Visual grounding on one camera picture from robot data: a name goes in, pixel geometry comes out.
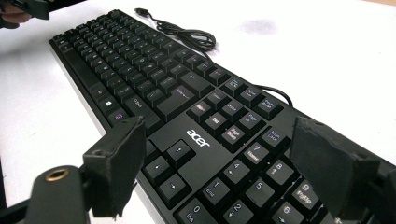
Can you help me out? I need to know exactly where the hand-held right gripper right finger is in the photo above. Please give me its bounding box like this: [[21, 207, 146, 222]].
[[289, 116, 381, 219]]

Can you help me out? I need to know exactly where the black computer keyboard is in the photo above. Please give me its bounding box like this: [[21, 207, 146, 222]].
[[48, 8, 396, 224]]

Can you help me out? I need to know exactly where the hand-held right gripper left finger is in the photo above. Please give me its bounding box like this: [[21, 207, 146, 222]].
[[82, 115, 148, 218]]

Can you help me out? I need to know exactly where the black keyboard cable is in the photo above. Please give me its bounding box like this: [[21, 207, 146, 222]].
[[134, 7, 294, 107]]

